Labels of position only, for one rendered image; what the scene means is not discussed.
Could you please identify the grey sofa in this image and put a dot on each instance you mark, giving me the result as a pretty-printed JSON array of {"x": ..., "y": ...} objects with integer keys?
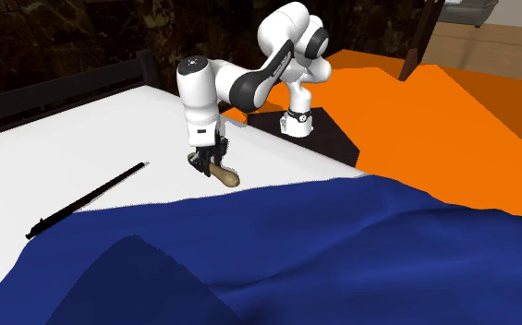
[{"x": 467, "y": 11}]

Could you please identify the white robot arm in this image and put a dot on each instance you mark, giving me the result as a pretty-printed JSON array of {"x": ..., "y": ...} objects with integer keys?
[{"x": 197, "y": 97}]

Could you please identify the dark blue blanket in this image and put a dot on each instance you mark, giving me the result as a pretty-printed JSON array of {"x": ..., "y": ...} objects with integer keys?
[{"x": 314, "y": 252}]

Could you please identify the bed with white sheet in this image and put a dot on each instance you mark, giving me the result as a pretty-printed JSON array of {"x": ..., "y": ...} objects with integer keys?
[{"x": 85, "y": 135}]

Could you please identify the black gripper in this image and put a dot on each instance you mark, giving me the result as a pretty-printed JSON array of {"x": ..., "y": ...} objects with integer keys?
[{"x": 215, "y": 145}]

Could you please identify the black robot stand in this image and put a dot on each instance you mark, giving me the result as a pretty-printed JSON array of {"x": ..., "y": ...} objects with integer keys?
[{"x": 328, "y": 139}]

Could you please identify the long black stick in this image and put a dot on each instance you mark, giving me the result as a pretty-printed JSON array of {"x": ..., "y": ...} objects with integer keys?
[{"x": 85, "y": 200}]

